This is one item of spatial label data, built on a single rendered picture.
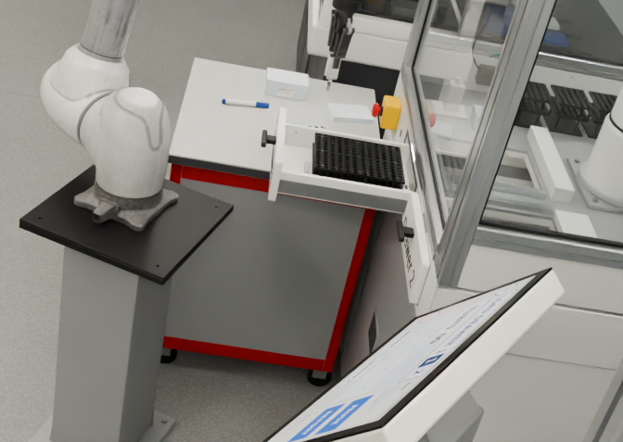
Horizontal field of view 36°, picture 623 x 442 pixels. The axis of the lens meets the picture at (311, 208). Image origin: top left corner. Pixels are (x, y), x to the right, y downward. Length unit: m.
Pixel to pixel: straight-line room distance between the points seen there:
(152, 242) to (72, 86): 0.40
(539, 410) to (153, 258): 0.90
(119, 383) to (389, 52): 1.38
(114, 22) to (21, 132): 1.92
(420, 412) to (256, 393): 1.72
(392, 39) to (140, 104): 1.22
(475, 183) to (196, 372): 1.43
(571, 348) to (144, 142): 1.00
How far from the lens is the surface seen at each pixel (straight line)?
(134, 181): 2.15
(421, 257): 2.02
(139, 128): 2.10
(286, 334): 2.86
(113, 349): 2.40
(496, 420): 2.19
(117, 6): 2.21
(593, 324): 2.05
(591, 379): 2.15
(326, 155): 2.36
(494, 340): 1.43
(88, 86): 2.23
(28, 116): 4.21
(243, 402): 2.92
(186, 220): 2.24
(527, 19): 1.67
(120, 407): 2.51
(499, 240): 1.89
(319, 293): 2.76
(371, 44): 3.12
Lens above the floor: 2.03
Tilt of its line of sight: 32 degrees down
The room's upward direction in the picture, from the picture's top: 13 degrees clockwise
